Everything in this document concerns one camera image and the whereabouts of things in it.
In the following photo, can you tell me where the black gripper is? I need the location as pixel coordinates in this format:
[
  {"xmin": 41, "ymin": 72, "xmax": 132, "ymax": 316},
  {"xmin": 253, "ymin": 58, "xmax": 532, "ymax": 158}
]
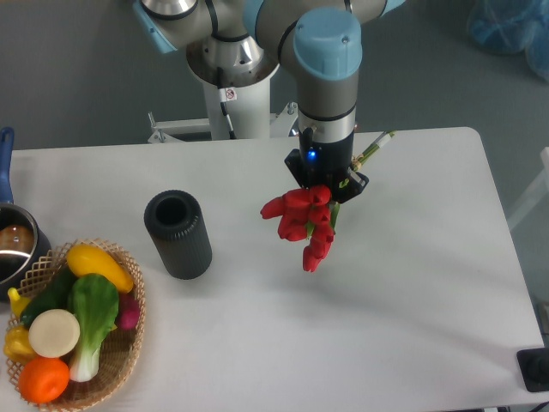
[{"xmin": 284, "ymin": 128, "xmax": 369, "ymax": 203}]

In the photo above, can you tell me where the red tulip bouquet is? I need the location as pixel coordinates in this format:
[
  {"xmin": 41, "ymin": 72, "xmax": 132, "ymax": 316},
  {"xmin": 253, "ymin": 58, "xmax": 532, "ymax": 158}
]
[{"xmin": 260, "ymin": 130, "xmax": 395, "ymax": 272}]

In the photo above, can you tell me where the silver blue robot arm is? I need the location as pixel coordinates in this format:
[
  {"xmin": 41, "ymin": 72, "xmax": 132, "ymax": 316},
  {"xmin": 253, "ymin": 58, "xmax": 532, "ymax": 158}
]
[{"xmin": 132, "ymin": 1, "xmax": 397, "ymax": 203}]

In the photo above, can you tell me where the dark ribbed cylindrical vase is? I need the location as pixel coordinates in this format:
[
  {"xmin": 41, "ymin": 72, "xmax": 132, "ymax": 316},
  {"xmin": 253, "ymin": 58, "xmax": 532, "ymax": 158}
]
[{"xmin": 144, "ymin": 190, "xmax": 213, "ymax": 280}]

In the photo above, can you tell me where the blue plastic bag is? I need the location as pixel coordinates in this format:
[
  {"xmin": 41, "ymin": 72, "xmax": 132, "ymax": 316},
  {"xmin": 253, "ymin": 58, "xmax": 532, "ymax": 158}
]
[{"xmin": 467, "ymin": 1, "xmax": 548, "ymax": 81}]

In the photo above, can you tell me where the magenta radish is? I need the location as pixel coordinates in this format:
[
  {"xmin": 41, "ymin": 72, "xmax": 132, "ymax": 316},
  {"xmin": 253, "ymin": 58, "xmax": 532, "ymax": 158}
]
[{"xmin": 115, "ymin": 294, "xmax": 141, "ymax": 330}]

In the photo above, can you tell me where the yellow squash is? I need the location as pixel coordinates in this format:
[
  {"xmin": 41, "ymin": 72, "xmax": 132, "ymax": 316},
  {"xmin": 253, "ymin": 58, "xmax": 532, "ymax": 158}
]
[{"xmin": 66, "ymin": 244, "xmax": 134, "ymax": 294}]

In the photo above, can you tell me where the green bok choy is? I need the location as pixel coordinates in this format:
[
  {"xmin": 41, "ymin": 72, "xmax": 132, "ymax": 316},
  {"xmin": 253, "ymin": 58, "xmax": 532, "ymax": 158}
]
[{"xmin": 69, "ymin": 274, "xmax": 119, "ymax": 383}]

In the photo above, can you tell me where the black device at edge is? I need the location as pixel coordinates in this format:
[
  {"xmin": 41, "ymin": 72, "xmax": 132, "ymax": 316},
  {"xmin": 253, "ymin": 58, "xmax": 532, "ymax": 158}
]
[{"xmin": 516, "ymin": 348, "xmax": 548, "ymax": 392}]

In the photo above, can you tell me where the dark green cucumber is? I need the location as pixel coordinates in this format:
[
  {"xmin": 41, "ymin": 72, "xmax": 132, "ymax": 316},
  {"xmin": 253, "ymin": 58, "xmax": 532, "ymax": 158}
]
[{"xmin": 20, "ymin": 266, "xmax": 77, "ymax": 329}]

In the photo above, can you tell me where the woven wicker basket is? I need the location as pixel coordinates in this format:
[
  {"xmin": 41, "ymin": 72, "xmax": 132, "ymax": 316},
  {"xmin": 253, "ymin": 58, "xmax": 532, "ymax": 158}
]
[{"xmin": 17, "ymin": 239, "xmax": 146, "ymax": 411}]

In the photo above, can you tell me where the cream round disc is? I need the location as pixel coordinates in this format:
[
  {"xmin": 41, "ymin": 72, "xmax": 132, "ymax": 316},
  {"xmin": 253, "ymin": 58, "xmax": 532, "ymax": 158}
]
[{"xmin": 28, "ymin": 309, "xmax": 80, "ymax": 358}]

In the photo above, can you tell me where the yellow banana tip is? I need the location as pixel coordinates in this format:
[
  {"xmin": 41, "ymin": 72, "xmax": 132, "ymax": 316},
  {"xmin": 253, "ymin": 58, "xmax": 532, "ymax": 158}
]
[{"xmin": 8, "ymin": 288, "xmax": 31, "ymax": 318}]

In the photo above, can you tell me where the orange fruit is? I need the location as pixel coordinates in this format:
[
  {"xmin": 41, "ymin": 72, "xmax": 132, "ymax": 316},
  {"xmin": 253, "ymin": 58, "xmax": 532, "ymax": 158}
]
[{"xmin": 18, "ymin": 357, "xmax": 69, "ymax": 403}]

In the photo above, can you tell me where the yellow bell pepper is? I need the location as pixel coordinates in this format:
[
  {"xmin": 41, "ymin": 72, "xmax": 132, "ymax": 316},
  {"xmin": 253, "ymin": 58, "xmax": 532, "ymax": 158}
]
[{"xmin": 3, "ymin": 325, "xmax": 38, "ymax": 364}]

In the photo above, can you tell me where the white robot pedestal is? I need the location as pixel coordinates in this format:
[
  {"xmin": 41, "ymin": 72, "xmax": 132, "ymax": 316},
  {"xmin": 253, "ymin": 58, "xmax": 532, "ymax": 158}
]
[{"xmin": 148, "ymin": 72, "xmax": 299, "ymax": 143}]

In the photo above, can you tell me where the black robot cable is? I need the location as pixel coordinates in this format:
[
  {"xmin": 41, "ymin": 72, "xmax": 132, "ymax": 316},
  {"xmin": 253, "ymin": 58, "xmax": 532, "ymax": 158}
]
[{"xmin": 215, "ymin": 67, "xmax": 238, "ymax": 141}]

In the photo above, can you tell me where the white frame at right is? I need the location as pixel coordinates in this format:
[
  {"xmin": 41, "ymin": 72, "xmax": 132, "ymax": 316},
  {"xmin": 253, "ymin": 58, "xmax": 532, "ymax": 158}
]
[{"xmin": 507, "ymin": 147, "xmax": 548, "ymax": 231}]

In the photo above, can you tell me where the pot with blue handle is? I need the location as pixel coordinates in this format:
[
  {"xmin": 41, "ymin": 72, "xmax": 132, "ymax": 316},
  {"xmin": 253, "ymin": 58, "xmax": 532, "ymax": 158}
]
[{"xmin": 1, "ymin": 127, "xmax": 51, "ymax": 303}]

